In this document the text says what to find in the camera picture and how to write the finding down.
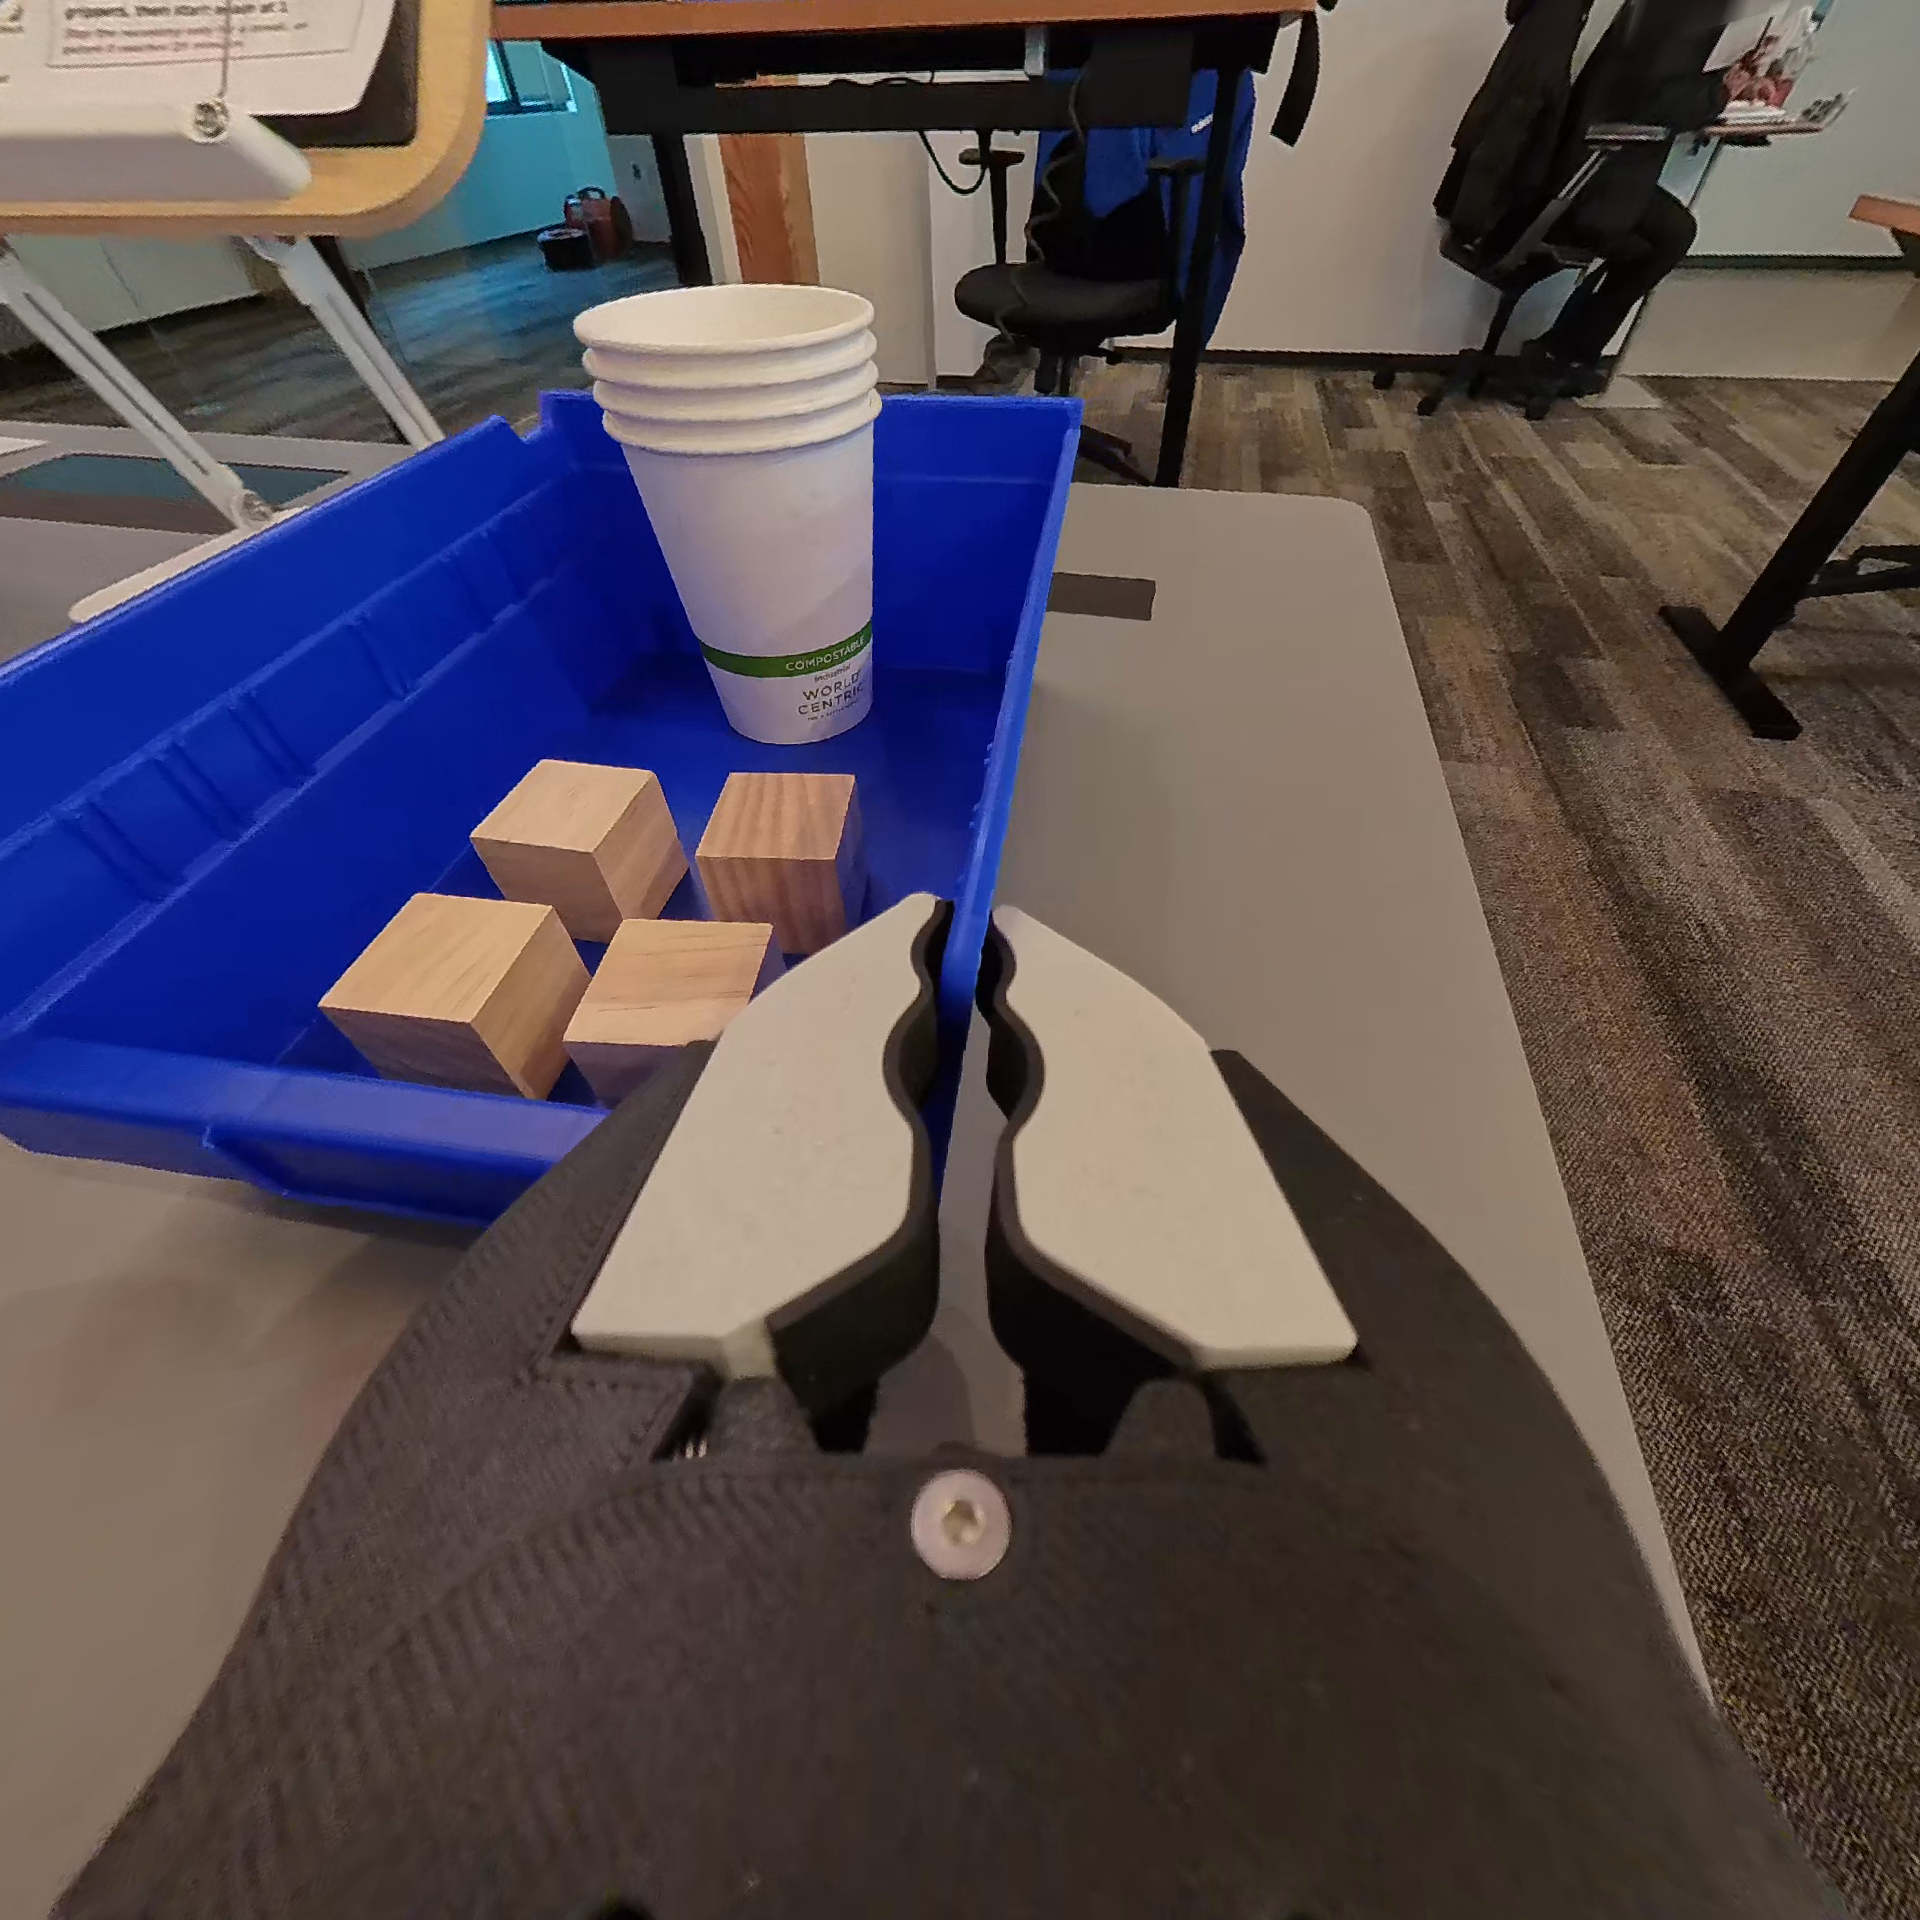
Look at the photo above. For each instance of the blue jacket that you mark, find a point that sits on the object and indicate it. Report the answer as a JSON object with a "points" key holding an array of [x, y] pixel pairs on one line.
{"points": [[1140, 196]]}

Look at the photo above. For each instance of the printed instruction sheet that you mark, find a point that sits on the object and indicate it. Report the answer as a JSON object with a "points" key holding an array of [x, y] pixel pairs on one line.
{"points": [[298, 59]]}

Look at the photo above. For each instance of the wooden post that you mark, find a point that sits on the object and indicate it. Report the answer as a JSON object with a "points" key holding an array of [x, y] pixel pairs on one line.
{"points": [[768, 211]]}

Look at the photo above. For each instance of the black flat pad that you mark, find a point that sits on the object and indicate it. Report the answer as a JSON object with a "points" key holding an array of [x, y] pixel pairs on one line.
{"points": [[381, 90]]}

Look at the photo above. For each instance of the black office chair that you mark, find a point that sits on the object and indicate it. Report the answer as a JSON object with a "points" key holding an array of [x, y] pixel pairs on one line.
{"points": [[1050, 299], [1484, 248]]}

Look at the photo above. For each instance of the black coat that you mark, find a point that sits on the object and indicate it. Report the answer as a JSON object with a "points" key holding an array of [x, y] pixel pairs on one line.
{"points": [[1528, 104]]}

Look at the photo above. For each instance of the black tape patch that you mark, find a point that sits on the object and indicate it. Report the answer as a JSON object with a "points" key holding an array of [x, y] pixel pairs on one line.
{"points": [[1104, 598]]}

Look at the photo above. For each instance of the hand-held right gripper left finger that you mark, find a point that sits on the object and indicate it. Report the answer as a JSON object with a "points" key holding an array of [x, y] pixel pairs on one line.
{"points": [[762, 1184]]}

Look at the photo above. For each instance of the grey desk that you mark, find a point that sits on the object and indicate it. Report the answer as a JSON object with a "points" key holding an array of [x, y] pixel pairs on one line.
{"points": [[1274, 899]]}

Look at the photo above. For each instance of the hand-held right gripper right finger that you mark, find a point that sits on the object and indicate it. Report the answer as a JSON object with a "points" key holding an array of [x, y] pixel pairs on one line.
{"points": [[1153, 1200]]}

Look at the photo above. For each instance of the blue plastic bin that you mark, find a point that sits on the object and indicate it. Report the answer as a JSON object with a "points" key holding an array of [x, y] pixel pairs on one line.
{"points": [[298, 720]]}

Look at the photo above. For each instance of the wooden cube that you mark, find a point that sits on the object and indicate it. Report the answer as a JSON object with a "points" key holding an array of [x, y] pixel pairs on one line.
{"points": [[448, 993], [661, 993], [774, 864], [576, 840]]}

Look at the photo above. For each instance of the red bag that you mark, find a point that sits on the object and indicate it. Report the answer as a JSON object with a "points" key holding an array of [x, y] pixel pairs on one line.
{"points": [[601, 225]]}

